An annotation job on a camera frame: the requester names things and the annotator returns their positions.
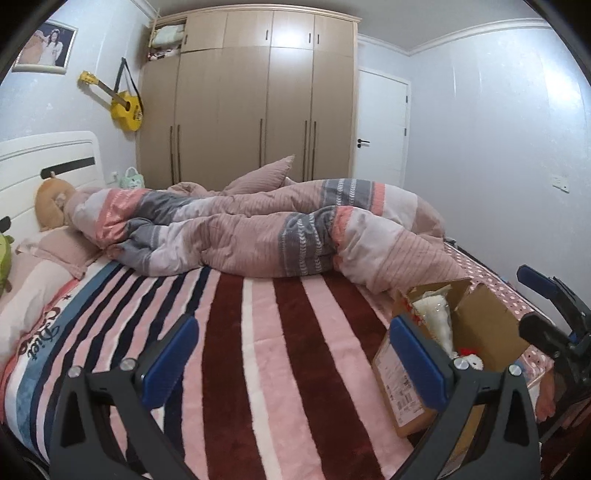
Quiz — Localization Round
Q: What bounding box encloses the white plush with red bow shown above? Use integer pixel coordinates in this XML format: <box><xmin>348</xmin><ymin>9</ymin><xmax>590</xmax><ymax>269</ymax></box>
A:
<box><xmin>452</xmin><ymin>348</ymin><xmax>484</xmax><ymax>371</ymax></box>

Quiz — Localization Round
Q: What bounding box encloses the plastic bag with green item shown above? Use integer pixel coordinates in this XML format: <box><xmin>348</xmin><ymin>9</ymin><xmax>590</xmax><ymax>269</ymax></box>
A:
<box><xmin>412</xmin><ymin>285</ymin><xmax>457</xmax><ymax>359</ymax></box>

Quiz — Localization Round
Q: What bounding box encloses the person's right hand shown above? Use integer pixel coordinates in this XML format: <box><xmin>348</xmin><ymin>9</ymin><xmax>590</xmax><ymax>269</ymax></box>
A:
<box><xmin>535</xmin><ymin>369</ymin><xmax>556</xmax><ymax>423</ymax></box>

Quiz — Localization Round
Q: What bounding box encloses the brown cardboard box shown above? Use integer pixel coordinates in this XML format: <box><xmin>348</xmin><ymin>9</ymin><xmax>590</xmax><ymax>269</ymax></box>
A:
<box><xmin>372</xmin><ymin>279</ymin><xmax>539</xmax><ymax>446</ymax></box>

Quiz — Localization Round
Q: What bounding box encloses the striped plush bed blanket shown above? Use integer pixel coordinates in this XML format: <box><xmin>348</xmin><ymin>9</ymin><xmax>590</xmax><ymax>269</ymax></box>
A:
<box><xmin>1</xmin><ymin>260</ymin><xmax>412</xmax><ymax>479</ymax></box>

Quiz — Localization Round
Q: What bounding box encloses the pink grey striped duvet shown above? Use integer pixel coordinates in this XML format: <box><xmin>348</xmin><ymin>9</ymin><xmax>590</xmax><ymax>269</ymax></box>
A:
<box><xmin>64</xmin><ymin>158</ymin><xmax>465</xmax><ymax>294</ymax></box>

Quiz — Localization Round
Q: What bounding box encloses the pink pillow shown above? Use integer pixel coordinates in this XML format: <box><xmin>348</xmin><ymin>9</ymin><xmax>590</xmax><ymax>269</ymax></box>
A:
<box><xmin>1</xmin><ymin>227</ymin><xmax>101</xmax><ymax>364</ymax></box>

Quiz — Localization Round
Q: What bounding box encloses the mint green bag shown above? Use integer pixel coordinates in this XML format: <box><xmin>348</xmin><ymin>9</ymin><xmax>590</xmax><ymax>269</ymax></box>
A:
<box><xmin>119</xmin><ymin>167</ymin><xmax>145</xmax><ymax>189</ymax></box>

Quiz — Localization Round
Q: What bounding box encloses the green avocado plush toy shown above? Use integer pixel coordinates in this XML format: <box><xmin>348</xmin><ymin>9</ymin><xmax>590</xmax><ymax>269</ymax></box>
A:
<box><xmin>0</xmin><ymin>216</ymin><xmax>14</xmax><ymax>295</ymax></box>

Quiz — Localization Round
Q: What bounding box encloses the brown plush toy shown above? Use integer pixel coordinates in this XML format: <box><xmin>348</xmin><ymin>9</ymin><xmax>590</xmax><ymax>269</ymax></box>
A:
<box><xmin>34</xmin><ymin>173</ymin><xmax>76</xmax><ymax>231</ymax></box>

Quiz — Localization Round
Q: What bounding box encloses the white door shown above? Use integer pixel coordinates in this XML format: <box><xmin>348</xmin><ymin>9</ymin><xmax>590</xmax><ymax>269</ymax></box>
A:
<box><xmin>353</xmin><ymin>70</ymin><xmax>410</xmax><ymax>187</ymax></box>

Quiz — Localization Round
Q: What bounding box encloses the white bed headboard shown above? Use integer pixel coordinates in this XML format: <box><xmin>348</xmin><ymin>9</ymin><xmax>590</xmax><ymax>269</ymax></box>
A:
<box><xmin>0</xmin><ymin>131</ymin><xmax>106</xmax><ymax>242</ymax></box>

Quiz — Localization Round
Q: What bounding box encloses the yellow toy guitar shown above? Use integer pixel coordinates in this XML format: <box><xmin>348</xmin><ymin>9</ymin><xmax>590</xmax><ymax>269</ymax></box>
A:
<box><xmin>78</xmin><ymin>57</ymin><xmax>144</xmax><ymax>132</ymax></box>

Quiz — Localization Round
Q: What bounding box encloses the beige wooden wardrobe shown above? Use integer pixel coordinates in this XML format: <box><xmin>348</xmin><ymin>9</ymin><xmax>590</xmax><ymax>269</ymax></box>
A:
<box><xmin>137</xmin><ymin>4</ymin><xmax>359</xmax><ymax>189</ymax></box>

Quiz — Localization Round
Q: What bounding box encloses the wall socket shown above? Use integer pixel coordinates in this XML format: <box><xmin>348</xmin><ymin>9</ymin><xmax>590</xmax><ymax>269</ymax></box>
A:
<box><xmin>551</xmin><ymin>175</ymin><xmax>570</xmax><ymax>193</ymax></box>

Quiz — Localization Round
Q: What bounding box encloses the framed wall photo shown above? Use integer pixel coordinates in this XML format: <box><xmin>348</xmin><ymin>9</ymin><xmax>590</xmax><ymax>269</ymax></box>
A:
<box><xmin>12</xmin><ymin>20</ymin><xmax>78</xmax><ymax>75</ymax></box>

